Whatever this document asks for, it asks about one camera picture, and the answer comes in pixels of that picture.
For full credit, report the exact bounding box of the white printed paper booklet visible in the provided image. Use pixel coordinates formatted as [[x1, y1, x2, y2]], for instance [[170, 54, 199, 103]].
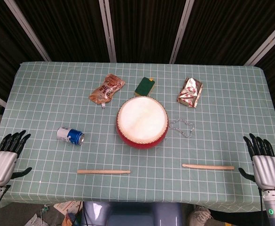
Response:
[[54, 201, 83, 216]]

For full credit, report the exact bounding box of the green and yellow sponge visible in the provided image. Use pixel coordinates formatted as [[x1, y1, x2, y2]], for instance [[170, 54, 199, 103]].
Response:
[[134, 77, 156, 97]]

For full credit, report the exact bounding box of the crumpled white paper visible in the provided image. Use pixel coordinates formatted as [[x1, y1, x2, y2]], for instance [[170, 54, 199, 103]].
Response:
[[25, 213, 45, 226]]

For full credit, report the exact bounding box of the orange printed box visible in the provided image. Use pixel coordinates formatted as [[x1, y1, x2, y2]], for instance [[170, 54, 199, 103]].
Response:
[[63, 211, 78, 226]]

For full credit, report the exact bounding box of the wooden drumstick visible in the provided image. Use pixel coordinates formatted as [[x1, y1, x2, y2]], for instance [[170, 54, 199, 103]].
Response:
[[181, 163, 235, 170], [77, 169, 131, 175]]

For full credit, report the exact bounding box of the brown sauce pouch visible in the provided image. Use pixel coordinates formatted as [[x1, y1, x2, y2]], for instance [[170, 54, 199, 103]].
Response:
[[88, 73, 126, 108]]

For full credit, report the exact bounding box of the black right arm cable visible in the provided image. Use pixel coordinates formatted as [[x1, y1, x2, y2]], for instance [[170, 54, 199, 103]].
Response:
[[258, 188, 266, 214]]

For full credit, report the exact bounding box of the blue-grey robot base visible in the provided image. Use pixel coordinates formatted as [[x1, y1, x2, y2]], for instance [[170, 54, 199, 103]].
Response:
[[82, 202, 184, 226]]

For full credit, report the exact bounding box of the green grid cutting mat table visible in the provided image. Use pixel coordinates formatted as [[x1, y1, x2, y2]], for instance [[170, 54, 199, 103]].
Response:
[[0, 61, 275, 210]]

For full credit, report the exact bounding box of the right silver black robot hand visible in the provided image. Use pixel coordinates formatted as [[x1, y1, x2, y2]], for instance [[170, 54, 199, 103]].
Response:
[[238, 133, 275, 190]]

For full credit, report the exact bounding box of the silver metal chain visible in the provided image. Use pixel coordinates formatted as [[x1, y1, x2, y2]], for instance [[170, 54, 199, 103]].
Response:
[[168, 118, 196, 139]]

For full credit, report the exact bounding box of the red drum with white skin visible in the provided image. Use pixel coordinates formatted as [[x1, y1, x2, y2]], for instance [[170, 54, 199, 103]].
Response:
[[115, 96, 169, 150]]

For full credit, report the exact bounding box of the white sneaker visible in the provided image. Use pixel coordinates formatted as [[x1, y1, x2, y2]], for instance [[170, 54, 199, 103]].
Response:
[[188, 205, 213, 226]]

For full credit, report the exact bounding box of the gold foil snack packet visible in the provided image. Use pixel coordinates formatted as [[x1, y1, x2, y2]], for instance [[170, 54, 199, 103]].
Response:
[[176, 77, 204, 108]]

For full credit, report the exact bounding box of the blue and white drink can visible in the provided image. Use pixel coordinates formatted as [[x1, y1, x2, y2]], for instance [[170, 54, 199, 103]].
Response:
[[56, 126, 85, 146]]

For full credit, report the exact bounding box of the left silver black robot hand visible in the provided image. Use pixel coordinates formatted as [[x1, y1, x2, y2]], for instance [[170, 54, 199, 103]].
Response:
[[0, 130, 32, 186]]

